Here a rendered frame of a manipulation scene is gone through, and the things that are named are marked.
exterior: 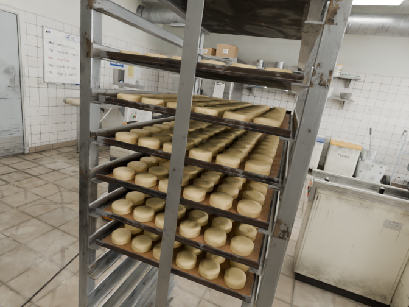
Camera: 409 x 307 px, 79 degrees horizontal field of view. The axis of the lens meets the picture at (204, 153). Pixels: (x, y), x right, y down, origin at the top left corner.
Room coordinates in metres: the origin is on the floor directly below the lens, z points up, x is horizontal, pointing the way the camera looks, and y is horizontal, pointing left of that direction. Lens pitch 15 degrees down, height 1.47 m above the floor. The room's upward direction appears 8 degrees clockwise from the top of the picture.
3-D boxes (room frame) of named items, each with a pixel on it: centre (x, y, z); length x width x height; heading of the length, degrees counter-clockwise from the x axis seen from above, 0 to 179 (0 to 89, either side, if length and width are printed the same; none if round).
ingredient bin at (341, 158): (4.97, -2.75, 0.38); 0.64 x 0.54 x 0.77; 156
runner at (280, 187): (0.72, -0.23, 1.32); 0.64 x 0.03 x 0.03; 163
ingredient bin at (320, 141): (5.21, -2.15, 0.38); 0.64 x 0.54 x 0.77; 158
